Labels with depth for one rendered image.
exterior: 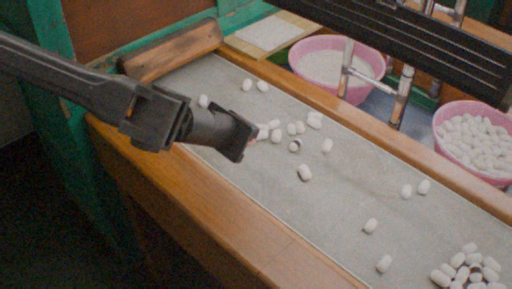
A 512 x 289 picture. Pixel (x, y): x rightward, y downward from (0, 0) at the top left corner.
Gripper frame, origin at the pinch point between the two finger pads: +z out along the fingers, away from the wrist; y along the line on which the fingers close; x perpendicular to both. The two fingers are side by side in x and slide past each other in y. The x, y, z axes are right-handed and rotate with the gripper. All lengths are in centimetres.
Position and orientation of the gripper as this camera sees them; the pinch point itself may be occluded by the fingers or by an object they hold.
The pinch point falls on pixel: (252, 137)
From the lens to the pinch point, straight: 75.0
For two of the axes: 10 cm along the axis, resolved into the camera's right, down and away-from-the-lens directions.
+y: -7.1, -4.9, 5.1
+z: 5.4, 0.8, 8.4
